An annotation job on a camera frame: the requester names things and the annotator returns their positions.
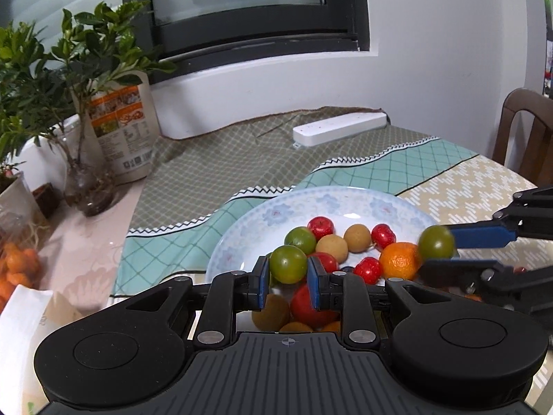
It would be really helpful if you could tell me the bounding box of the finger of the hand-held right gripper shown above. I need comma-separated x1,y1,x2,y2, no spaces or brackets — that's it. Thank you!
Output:
447,186,553,249
416,258,519,307

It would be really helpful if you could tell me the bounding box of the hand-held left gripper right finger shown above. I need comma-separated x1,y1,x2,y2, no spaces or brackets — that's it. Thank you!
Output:
306,255,454,350

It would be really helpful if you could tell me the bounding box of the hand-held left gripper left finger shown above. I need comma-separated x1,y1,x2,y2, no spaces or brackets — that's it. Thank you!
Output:
125,255,272,349

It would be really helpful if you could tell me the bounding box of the red tomato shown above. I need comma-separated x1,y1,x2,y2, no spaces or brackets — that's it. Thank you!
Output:
309,251,340,274
290,284,342,328

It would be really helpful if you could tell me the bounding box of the small green plum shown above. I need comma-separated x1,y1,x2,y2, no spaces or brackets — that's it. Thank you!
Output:
284,226,317,255
269,245,308,284
418,225,455,261

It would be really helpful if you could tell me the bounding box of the white blue patterned plate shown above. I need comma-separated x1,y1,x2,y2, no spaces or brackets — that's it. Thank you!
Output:
205,186,441,333

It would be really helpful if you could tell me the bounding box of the tan longan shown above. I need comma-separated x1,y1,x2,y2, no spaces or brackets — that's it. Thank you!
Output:
315,233,349,262
252,293,291,333
343,224,372,253

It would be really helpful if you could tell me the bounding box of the small bumpy red fruit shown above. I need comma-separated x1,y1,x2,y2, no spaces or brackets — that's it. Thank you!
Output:
372,224,397,249
308,216,336,239
354,256,384,286

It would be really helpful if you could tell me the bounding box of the brown wooden chair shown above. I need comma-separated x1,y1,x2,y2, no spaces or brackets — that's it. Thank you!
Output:
493,87,553,186

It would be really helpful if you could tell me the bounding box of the patterned tablecloth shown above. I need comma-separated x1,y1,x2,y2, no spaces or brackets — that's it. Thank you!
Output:
110,106,553,312

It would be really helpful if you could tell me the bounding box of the white power strip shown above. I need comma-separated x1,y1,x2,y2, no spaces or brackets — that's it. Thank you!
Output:
292,111,387,148

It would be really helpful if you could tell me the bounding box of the white orange printed snack bag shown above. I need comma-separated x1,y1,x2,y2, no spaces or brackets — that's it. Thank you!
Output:
84,71,161,179

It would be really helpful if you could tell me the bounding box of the white tissue pack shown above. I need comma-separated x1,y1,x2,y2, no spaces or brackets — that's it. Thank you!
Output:
0,285,87,415

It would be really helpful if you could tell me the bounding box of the clear plastic box of kumquats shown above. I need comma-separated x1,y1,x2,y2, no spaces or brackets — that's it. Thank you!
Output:
0,212,50,307

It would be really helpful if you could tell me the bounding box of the thin plant in white pot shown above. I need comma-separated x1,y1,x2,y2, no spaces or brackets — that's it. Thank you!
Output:
0,160,35,243

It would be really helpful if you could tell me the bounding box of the leafy plant in glass vase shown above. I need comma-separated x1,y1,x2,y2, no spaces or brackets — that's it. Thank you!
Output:
0,0,178,218

